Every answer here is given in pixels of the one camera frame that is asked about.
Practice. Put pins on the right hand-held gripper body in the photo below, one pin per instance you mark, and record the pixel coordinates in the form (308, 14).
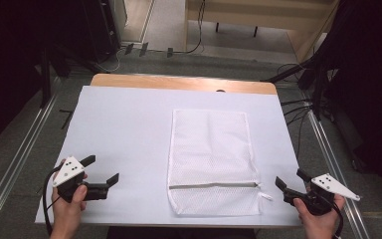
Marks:
(331, 186)

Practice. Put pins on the wooden table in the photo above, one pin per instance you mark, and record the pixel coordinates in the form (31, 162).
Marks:
(179, 82)

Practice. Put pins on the person's right hand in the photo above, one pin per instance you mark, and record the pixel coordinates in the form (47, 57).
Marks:
(320, 225)

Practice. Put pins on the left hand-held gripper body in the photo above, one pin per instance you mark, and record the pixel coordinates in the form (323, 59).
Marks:
(69, 172)

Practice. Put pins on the small dark floor block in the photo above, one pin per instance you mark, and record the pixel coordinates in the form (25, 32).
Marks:
(169, 52)
(143, 49)
(129, 48)

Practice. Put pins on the dark curtain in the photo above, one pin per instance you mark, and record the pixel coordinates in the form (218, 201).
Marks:
(6, 66)
(371, 83)

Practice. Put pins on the light wooden furniture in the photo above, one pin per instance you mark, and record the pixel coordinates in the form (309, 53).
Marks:
(245, 18)

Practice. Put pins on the white table cover sheet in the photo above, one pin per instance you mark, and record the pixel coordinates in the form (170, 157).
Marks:
(119, 132)

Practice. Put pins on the person's left hand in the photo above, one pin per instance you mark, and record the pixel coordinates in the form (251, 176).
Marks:
(67, 212)

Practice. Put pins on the metal floor rail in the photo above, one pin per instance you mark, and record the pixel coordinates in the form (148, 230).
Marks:
(336, 166)
(20, 154)

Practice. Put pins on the white mesh laundry bag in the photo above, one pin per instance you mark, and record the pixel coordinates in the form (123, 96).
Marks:
(212, 149)

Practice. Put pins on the black cabinet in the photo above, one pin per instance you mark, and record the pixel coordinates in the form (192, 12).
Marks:
(100, 30)

